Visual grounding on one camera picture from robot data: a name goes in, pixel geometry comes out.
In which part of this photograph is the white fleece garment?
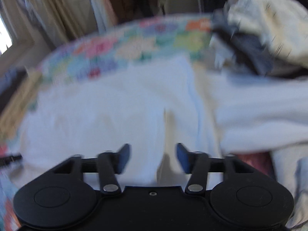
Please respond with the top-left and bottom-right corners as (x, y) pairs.
(11, 55), (307, 187)

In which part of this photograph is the grey folded garment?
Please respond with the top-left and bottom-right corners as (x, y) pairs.
(211, 9), (274, 76)

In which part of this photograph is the floral bedspread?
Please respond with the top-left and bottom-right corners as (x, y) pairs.
(1, 14), (211, 230)

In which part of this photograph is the white printed folded cloth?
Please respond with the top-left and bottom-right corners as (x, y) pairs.
(228, 0), (307, 68)

